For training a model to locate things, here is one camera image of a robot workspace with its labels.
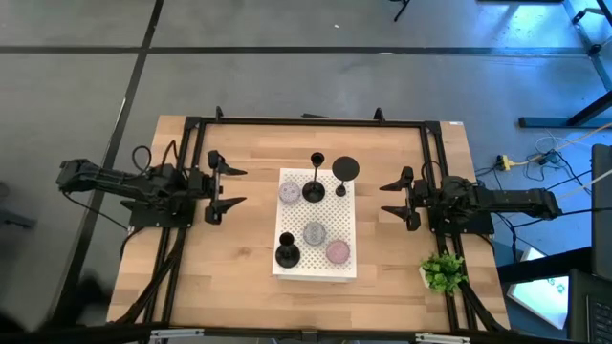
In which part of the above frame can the pale mercury glass votive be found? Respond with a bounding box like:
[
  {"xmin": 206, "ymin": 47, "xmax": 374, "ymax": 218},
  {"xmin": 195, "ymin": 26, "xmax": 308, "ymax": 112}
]
[{"xmin": 278, "ymin": 180, "xmax": 302, "ymax": 205}]

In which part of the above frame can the black keyboard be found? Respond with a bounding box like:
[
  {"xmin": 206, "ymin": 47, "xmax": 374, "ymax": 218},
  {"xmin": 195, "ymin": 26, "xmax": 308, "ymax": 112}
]
[{"xmin": 586, "ymin": 293, "xmax": 612, "ymax": 344}]

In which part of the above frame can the black metal candlestick holder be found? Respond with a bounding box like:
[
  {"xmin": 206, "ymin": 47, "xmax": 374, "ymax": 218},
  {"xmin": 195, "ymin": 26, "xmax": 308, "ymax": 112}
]
[
  {"xmin": 331, "ymin": 155, "xmax": 361, "ymax": 198},
  {"xmin": 301, "ymin": 151, "xmax": 327, "ymax": 204},
  {"xmin": 274, "ymin": 231, "xmax": 302, "ymax": 269}
]

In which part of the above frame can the grey metal stand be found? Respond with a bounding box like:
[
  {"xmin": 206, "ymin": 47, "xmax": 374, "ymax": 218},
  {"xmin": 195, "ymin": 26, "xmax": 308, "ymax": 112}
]
[{"xmin": 561, "ymin": 0, "xmax": 612, "ymax": 92}]

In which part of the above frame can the grey mercury glass votive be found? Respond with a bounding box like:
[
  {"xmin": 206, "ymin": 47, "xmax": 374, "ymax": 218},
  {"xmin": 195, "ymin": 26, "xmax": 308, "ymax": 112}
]
[{"xmin": 302, "ymin": 221, "xmax": 328, "ymax": 247}]

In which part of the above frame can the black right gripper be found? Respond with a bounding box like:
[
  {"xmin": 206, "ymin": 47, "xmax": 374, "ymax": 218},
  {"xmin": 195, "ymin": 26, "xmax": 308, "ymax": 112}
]
[{"xmin": 379, "ymin": 165, "xmax": 439, "ymax": 232}]

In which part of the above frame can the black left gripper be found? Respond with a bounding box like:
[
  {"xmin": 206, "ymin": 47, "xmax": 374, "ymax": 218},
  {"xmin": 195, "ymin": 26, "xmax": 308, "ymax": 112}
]
[{"xmin": 186, "ymin": 150, "xmax": 249, "ymax": 226}]

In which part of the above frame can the black stand leg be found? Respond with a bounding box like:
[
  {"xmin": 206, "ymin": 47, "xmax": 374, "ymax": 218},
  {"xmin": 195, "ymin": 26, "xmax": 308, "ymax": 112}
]
[{"xmin": 389, "ymin": 0, "xmax": 412, "ymax": 23}]

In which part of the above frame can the pink mercury glass votive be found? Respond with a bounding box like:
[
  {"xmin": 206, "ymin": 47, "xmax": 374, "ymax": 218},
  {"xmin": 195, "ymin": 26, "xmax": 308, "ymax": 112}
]
[{"xmin": 325, "ymin": 239, "xmax": 352, "ymax": 266}]

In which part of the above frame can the black sit-stand desk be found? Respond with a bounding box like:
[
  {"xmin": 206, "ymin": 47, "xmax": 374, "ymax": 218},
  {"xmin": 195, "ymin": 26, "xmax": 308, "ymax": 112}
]
[{"xmin": 496, "ymin": 246, "xmax": 612, "ymax": 344}]

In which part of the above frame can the white perforated metal shelf riser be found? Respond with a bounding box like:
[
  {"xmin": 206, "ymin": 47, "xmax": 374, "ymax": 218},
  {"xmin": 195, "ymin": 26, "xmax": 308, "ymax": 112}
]
[{"xmin": 271, "ymin": 166, "xmax": 359, "ymax": 284}]

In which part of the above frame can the black rig crossbar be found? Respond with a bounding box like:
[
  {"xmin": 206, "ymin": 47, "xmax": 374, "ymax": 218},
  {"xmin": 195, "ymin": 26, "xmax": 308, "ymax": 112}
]
[{"xmin": 0, "ymin": 320, "xmax": 612, "ymax": 344}]

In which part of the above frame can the yellow hanging cord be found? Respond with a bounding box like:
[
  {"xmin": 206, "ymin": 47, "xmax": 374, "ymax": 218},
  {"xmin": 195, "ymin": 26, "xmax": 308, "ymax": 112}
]
[{"xmin": 494, "ymin": 121, "xmax": 612, "ymax": 173}]

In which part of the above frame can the white sheet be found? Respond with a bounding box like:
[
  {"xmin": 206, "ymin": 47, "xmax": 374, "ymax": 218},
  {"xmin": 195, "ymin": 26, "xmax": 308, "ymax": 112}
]
[{"xmin": 506, "ymin": 247, "xmax": 571, "ymax": 331}]

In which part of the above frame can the black desk leg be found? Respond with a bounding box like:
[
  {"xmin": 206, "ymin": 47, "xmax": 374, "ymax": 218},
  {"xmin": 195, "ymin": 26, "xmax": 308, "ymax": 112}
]
[{"xmin": 518, "ymin": 89, "xmax": 612, "ymax": 130}]

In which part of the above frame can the black computer monitor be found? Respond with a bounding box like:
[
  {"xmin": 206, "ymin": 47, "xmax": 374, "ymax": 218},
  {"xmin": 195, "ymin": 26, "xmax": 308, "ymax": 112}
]
[{"xmin": 591, "ymin": 142, "xmax": 612, "ymax": 283}]

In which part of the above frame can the black aluminium table frame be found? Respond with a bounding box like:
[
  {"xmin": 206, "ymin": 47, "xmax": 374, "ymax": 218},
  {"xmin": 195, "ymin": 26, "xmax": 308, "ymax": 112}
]
[{"xmin": 108, "ymin": 105, "xmax": 512, "ymax": 335}]

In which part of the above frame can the small green potted plant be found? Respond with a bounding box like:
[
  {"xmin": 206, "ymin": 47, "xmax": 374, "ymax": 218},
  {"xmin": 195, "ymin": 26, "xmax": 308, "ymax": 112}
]
[{"xmin": 419, "ymin": 251, "xmax": 470, "ymax": 297}]

